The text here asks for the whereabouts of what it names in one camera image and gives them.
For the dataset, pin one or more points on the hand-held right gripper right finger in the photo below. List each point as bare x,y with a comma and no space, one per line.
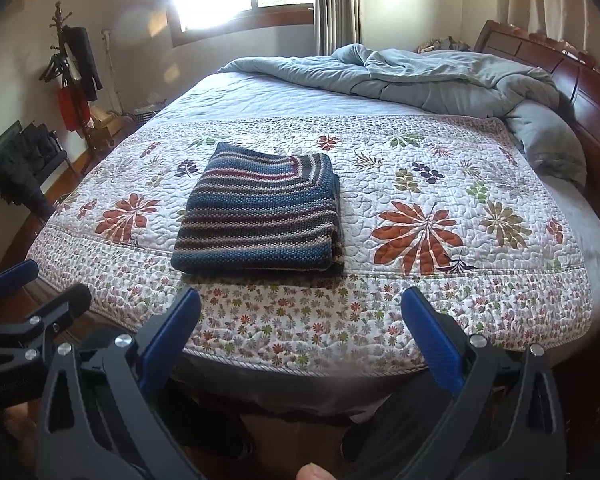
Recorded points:
432,335

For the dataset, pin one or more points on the person's right hand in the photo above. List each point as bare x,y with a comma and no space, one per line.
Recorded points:
314,473

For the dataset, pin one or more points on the person's left hand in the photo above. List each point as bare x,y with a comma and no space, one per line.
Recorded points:
17,425

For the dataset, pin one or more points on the white wall pipe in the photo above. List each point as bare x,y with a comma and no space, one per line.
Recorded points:
111,70

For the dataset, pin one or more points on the brown cardboard box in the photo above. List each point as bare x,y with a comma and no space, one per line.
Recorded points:
107,127

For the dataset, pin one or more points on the person's leg in dark trousers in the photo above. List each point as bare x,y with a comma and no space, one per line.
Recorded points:
210,430
390,425

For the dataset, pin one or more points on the pale quilted mattress pad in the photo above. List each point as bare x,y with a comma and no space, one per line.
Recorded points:
280,95

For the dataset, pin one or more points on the grey striped curtain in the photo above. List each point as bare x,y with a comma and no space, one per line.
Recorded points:
337,5

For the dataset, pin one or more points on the beige curtain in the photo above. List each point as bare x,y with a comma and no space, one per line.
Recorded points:
555,0

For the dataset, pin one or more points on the floral quilted bedspread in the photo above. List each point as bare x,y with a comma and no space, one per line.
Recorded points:
430,260

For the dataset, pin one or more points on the wooden headboard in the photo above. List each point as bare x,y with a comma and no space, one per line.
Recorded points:
585,95

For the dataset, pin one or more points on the pile of clothes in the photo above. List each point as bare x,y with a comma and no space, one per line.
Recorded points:
442,46

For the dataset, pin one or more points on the grey pillow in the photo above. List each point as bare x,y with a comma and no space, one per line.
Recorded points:
545,145

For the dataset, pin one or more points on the grey-blue comforter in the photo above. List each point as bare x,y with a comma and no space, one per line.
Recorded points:
405,77

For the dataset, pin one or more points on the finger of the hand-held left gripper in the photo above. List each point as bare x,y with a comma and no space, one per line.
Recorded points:
15,276
65,305

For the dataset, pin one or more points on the black hanging coat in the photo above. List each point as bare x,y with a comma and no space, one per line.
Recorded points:
85,60

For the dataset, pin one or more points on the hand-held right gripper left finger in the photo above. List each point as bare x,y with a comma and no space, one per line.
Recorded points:
172,330

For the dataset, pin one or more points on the red hanging bag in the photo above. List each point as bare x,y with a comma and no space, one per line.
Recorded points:
72,107

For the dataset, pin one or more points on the striped knit sweater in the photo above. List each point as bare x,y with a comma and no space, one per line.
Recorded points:
260,210

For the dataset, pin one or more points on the wooden coat rack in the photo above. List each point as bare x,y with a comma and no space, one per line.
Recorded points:
57,25

